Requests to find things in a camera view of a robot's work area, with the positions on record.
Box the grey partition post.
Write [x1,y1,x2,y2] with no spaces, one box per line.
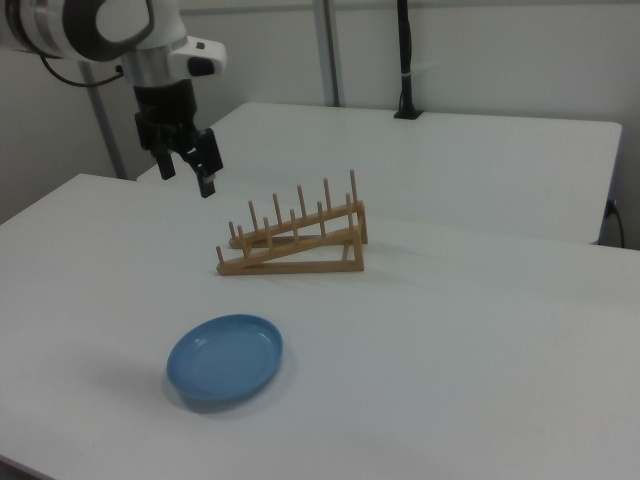
[312,0,347,107]
[82,62,127,180]

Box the black camera stand pole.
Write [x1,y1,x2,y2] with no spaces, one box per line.
[393,0,426,121]

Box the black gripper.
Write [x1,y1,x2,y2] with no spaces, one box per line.
[132,80,224,199]

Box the wooden plate rack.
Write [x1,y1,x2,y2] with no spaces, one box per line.
[214,168,370,277]

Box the blue round plate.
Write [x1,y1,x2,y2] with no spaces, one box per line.
[166,313,285,405]

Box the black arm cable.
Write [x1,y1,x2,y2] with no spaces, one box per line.
[39,53,124,87]

